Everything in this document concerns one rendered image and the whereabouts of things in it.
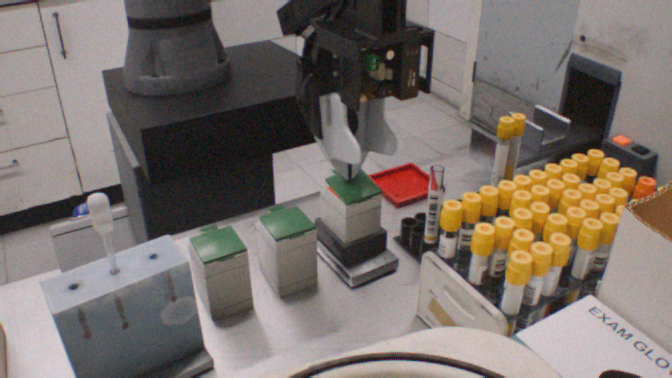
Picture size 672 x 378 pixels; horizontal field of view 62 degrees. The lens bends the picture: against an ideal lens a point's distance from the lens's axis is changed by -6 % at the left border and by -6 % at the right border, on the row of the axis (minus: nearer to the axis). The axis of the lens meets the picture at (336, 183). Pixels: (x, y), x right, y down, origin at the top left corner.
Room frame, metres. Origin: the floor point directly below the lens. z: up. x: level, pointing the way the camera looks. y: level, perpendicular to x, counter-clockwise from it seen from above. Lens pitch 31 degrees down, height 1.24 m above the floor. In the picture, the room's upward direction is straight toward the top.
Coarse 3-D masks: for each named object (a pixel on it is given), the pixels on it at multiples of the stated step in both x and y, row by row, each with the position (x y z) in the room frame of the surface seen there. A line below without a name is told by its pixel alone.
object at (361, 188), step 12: (360, 168) 0.48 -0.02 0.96; (336, 180) 0.46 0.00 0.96; (348, 180) 0.46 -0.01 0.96; (360, 180) 0.47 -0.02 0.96; (372, 180) 0.47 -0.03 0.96; (336, 192) 0.45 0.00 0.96; (348, 192) 0.45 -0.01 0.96; (360, 192) 0.45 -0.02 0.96; (372, 192) 0.45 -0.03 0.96; (348, 204) 0.44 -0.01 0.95
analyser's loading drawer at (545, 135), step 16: (544, 112) 0.66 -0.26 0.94; (576, 112) 0.72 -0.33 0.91; (528, 128) 0.62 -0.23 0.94; (544, 128) 0.66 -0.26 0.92; (560, 128) 0.64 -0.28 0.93; (576, 128) 0.67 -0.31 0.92; (592, 128) 0.67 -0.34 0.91; (480, 144) 0.62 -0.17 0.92; (496, 144) 0.59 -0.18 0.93; (528, 144) 0.62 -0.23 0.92; (544, 144) 0.61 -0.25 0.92; (560, 144) 0.62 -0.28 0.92; (576, 144) 0.63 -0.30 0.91; (480, 160) 0.61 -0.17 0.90; (528, 160) 0.59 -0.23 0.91
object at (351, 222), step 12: (324, 192) 0.47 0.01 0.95; (324, 204) 0.47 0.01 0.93; (336, 204) 0.45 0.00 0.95; (360, 204) 0.44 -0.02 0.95; (372, 204) 0.45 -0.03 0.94; (324, 216) 0.47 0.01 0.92; (336, 216) 0.45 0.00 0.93; (348, 216) 0.44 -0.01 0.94; (360, 216) 0.44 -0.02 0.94; (372, 216) 0.45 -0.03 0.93; (336, 228) 0.45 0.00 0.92; (348, 228) 0.44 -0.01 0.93; (360, 228) 0.44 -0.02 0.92; (372, 228) 0.45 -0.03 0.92; (348, 240) 0.44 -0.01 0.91
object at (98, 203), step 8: (88, 200) 0.31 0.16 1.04; (96, 200) 0.31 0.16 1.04; (104, 200) 0.31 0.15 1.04; (96, 208) 0.31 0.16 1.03; (104, 208) 0.31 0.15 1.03; (96, 216) 0.31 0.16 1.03; (104, 216) 0.31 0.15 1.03; (96, 224) 0.31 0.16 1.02; (104, 224) 0.31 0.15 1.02; (112, 224) 0.31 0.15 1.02; (104, 232) 0.31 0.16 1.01
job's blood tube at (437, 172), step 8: (432, 168) 0.46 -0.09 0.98; (440, 168) 0.46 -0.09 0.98; (432, 176) 0.45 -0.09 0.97; (440, 176) 0.45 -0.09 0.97; (432, 184) 0.45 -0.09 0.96; (440, 184) 0.45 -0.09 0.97; (432, 192) 0.45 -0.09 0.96; (440, 192) 0.45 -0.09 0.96; (432, 200) 0.45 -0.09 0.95; (440, 200) 0.45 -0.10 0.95; (432, 208) 0.45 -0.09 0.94; (432, 216) 0.45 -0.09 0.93; (424, 224) 0.46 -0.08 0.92; (432, 224) 0.45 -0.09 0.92; (424, 232) 0.45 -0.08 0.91; (432, 232) 0.45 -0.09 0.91; (424, 240) 0.45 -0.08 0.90; (432, 240) 0.45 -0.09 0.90
